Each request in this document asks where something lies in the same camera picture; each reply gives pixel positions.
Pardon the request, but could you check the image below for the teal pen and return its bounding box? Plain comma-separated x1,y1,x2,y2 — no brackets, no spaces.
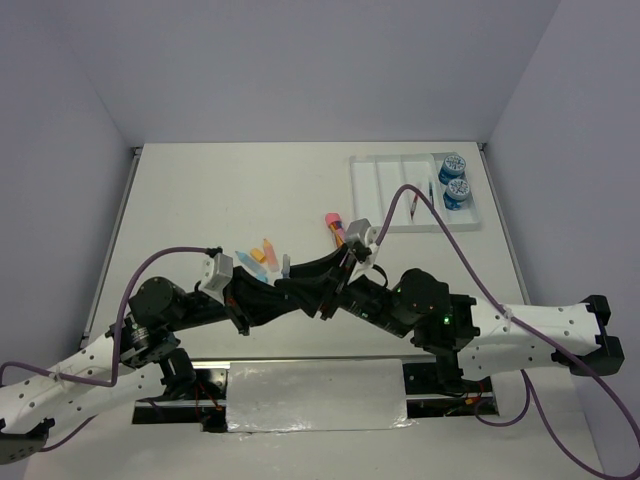
428,182,435,208

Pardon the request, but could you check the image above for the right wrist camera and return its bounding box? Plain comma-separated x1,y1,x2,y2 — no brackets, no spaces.
345,218,379,284

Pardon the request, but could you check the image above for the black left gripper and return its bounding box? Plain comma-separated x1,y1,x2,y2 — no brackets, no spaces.
169,264,296,335

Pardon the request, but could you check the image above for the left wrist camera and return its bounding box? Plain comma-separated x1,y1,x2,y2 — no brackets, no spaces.
199,253,234,305

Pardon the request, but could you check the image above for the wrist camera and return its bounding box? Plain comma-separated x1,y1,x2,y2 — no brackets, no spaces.
345,218,379,284
199,253,234,305

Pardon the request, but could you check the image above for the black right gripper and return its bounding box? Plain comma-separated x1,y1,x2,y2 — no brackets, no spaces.
272,241,409,337

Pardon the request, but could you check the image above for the white compartment tray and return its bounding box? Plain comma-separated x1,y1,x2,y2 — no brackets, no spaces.
348,152,484,235

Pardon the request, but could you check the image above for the orange highlighter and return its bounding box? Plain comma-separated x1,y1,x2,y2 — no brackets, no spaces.
263,238,279,272

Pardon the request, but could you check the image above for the blue highlighter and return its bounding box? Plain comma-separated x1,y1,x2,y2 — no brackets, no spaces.
236,251,269,283

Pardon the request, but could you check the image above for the yellow highlighter cap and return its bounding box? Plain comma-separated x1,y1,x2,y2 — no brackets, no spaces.
250,248,266,264

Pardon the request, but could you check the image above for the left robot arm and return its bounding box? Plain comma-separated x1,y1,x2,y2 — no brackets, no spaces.
1,267,334,464

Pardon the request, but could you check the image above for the purple cable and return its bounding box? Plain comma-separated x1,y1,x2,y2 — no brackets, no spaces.
372,184,640,479
0,244,224,454

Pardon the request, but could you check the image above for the red pen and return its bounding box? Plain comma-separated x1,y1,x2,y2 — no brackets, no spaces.
409,195,419,222

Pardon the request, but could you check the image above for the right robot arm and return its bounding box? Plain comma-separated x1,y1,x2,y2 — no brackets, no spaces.
275,246,624,391

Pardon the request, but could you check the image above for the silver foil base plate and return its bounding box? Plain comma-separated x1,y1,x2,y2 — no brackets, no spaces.
226,359,412,433

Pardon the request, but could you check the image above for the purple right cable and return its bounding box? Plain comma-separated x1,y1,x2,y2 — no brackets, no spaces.
372,184,640,479

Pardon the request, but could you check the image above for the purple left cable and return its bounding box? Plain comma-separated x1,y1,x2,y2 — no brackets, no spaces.
0,244,224,454

